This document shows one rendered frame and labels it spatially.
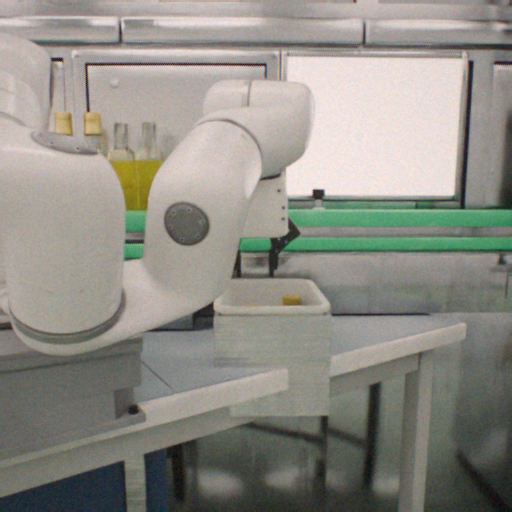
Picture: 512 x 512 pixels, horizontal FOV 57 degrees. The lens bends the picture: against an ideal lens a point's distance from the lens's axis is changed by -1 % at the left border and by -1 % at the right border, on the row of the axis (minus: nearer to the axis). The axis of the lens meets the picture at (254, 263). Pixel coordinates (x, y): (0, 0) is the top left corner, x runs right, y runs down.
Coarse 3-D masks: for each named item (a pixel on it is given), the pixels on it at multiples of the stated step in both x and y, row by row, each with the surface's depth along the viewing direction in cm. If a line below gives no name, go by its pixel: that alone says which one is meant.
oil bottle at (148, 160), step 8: (136, 152) 95; (144, 152) 94; (152, 152) 94; (160, 152) 95; (136, 160) 94; (144, 160) 94; (152, 160) 94; (160, 160) 95; (136, 168) 95; (144, 168) 95; (152, 168) 95; (136, 176) 95; (144, 176) 95; (152, 176) 95; (136, 184) 95; (144, 184) 95; (136, 192) 95; (144, 192) 95; (136, 200) 96; (144, 200) 96; (136, 208) 96; (144, 208) 96
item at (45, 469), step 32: (416, 352) 93; (352, 384) 84; (416, 384) 95; (192, 416) 67; (224, 416) 70; (256, 416) 74; (416, 416) 96; (96, 448) 60; (128, 448) 63; (160, 448) 65; (416, 448) 97; (0, 480) 54; (32, 480) 56; (416, 480) 98
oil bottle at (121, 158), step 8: (112, 152) 95; (120, 152) 95; (128, 152) 95; (112, 160) 95; (120, 160) 95; (128, 160) 95; (120, 168) 95; (128, 168) 95; (120, 176) 95; (128, 176) 95; (120, 184) 95; (128, 184) 95; (128, 192) 96; (128, 200) 96; (128, 208) 96
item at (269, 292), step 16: (240, 288) 89; (256, 288) 89; (272, 288) 89; (288, 288) 89; (304, 288) 89; (224, 304) 79; (240, 304) 89; (272, 304) 89; (304, 304) 88; (320, 304) 72
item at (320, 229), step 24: (312, 216) 96; (336, 216) 96; (360, 216) 96; (384, 216) 96; (408, 216) 96; (432, 216) 96; (456, 216) 97; (480, 216) 97; (504, 216) 97; (264, 240) 96; (312, 240) 97; (336, 240) 97; (360, 240) 97; (384, 240) 97; (408, 240) 97; (432, 240) 97; (456, 240) 97; (480, 240) 98; (504, 240) 98
